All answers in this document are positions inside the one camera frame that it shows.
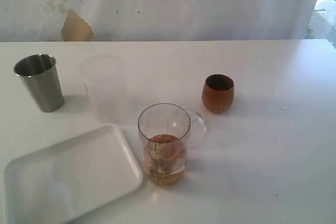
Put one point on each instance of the translucent plastic container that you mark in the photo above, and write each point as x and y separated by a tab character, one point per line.
106	87

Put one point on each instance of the stainless steel cup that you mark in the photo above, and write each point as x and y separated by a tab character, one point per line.
38	74

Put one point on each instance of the white rectangular tray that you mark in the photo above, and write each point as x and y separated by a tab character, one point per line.
64	181

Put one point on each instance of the brown wooden cup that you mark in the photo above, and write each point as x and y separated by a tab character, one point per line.
218	93

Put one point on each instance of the clear measuring cylinder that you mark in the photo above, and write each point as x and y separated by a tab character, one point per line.
164	130

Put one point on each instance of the clear dome strainer lid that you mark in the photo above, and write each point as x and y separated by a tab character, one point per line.
198	126

